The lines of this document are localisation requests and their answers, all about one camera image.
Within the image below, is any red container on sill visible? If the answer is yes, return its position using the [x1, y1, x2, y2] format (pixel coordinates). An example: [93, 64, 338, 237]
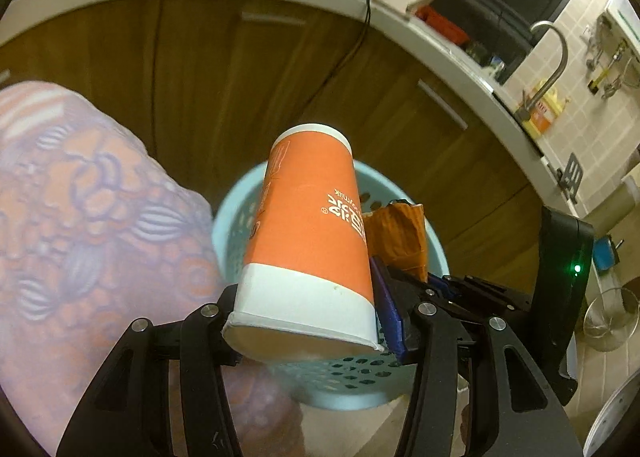
[416, 6, 471, 47]

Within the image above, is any orange foil snack bag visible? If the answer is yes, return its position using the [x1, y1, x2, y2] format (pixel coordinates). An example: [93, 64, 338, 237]
[363, 200, 428, 281]

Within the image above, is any metal steamer tray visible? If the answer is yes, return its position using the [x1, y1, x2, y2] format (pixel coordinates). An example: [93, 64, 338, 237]
[584, 373, 639, 456]

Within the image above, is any yellow detergent bottle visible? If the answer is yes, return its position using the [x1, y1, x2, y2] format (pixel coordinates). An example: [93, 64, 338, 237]
[523, 86, 570, 140]

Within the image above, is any metal wire strainer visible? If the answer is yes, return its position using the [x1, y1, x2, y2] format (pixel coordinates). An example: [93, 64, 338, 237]
[582, 288, 639, 352]

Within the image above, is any patterned orange tablecloth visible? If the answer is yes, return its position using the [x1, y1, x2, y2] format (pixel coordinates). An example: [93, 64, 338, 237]
[1, 81, 226, 453]

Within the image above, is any orange paper cup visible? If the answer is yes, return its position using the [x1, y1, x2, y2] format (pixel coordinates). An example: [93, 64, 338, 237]
[222, 124, 378, 353]

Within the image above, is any chrome kitchen faucet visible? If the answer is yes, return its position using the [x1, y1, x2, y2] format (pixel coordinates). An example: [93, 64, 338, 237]
[513, 20, 570, 125]

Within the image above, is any black power cable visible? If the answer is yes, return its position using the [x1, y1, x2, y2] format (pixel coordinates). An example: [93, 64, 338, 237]
[299, 0, 374, 103]

